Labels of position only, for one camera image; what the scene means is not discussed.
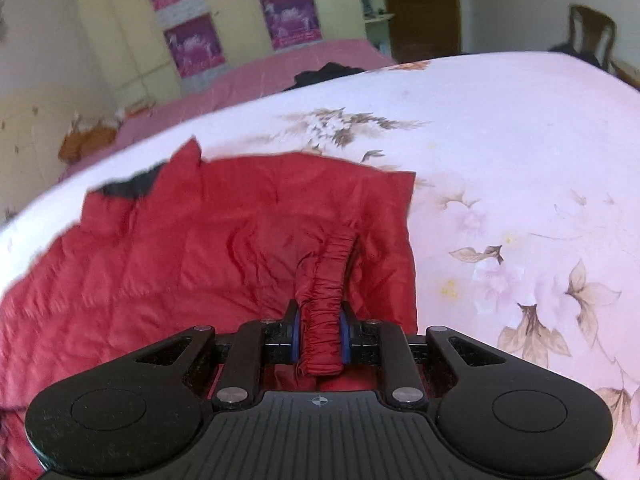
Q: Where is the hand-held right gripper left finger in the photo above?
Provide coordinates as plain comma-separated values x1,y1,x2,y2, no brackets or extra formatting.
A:
133,300,304,412

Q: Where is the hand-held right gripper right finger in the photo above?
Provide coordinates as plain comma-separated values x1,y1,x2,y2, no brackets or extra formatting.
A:
338,304,507,412

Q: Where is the red padded jacket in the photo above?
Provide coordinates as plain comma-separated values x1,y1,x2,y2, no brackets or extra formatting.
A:
0,136,420,480

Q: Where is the floral pink bed sheet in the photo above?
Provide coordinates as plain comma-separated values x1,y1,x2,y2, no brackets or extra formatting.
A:
0,51,640,480

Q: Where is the dark cloth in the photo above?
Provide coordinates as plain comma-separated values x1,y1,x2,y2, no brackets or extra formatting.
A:
292,62,366,92

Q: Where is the plain pink bedspread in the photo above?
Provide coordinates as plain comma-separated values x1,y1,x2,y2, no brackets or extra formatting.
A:
59,37,398,181

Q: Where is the orange woven basket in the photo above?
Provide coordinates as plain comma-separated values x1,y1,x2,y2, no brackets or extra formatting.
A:
58,112,126,163

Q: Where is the brown wooden door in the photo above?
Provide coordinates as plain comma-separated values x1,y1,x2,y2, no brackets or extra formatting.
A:
382,0,462,63

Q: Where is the cream wardrobe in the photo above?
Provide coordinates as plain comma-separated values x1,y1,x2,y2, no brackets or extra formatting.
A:
65,0,368,106

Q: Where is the wooden chair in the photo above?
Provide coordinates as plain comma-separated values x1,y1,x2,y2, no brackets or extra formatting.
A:
549,4,618,72

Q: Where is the pale green wall shelf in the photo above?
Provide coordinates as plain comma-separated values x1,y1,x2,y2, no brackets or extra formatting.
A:
352,0,393,56

